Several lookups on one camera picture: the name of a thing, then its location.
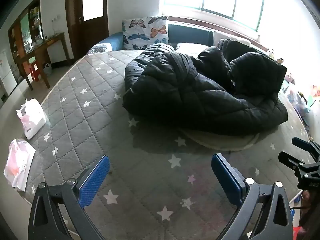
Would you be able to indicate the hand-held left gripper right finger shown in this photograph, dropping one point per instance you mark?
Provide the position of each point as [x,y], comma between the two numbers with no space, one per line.
[226,180]

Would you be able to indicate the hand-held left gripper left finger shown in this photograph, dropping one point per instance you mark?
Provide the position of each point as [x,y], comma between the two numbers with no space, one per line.
[96,177]

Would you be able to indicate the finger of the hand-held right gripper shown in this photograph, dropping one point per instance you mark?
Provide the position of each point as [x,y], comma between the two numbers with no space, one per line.
[290,160]
[303,143]

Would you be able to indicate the black puffer jacket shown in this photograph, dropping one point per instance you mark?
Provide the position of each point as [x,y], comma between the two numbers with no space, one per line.
[187,92]

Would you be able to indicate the person's right forearm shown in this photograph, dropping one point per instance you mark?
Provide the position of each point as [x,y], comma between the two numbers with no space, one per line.
[311,215]

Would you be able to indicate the grey star quilted mattress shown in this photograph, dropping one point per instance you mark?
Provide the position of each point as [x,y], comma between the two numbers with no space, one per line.
[100,120]

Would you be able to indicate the pink plush toy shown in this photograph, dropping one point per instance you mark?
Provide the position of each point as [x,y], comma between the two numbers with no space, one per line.
[290,78]

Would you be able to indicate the white pink printed plastic bag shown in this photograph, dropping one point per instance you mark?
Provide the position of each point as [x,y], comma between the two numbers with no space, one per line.
[18,162]

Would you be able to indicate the brown plush toy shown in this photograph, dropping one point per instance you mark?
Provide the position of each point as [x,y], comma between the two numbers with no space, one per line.
[280,60]

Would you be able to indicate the white plush toy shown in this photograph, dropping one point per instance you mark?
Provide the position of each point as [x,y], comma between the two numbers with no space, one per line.
[270,53]

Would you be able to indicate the grey bag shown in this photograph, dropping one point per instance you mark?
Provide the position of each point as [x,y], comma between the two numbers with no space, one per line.
[47,69]

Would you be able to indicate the pale grey cushion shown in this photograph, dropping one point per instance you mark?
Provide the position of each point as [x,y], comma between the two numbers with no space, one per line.
[232,38]

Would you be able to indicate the grey patterned cloth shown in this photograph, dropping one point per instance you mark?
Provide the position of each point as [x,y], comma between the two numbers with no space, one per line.
[100,47]

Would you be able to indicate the white refrigerator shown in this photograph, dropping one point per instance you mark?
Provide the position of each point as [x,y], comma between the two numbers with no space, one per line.
[6,77]

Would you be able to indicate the white pillow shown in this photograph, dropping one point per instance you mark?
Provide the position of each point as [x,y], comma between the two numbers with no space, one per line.
[190,47]

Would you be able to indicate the wooden desk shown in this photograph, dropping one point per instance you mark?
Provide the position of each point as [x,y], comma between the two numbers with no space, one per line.
[53,40]

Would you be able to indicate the brown wooden door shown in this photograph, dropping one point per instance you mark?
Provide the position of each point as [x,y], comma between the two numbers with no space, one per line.
[95,30]

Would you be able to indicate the butterfly print pillow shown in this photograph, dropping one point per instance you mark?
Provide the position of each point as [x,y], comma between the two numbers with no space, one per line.
[145,30]

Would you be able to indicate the wooden display cabinet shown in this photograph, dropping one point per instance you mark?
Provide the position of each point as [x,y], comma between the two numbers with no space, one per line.
[25,35]

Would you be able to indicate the colourful wall sticker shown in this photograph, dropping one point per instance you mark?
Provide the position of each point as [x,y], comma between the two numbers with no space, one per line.
[316,91]

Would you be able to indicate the teal padded bed frame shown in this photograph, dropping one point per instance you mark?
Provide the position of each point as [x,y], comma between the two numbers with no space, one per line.
[190,33]

